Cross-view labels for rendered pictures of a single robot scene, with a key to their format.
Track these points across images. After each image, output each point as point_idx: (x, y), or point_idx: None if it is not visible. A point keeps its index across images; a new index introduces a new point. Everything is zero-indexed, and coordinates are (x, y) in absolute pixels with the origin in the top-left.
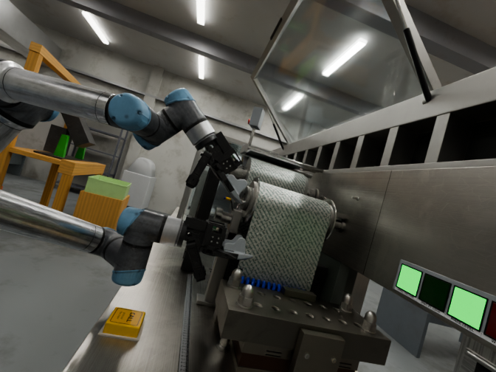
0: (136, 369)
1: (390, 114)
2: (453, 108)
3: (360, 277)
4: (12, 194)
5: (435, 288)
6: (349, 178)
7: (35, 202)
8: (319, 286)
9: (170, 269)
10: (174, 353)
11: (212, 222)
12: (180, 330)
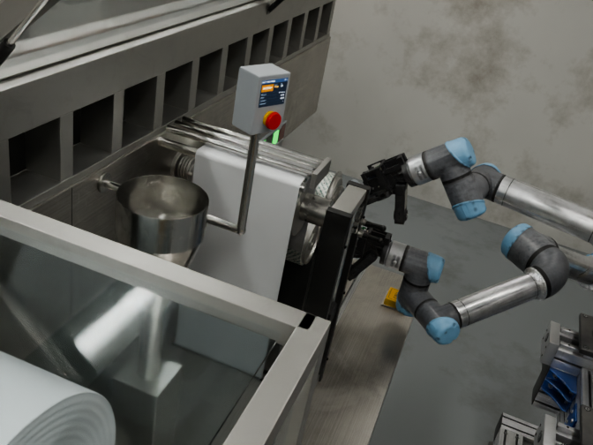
0: (388, 277)
1: (249, 18)
2: (276, 23)
3: None
4: (520, 278)
5: (269, 140)
6: (221, 107)
7: (507, 283)
8: None
9: (339, 378)
10: (364, 279)
11: (364, 230)
12: (355, 292)
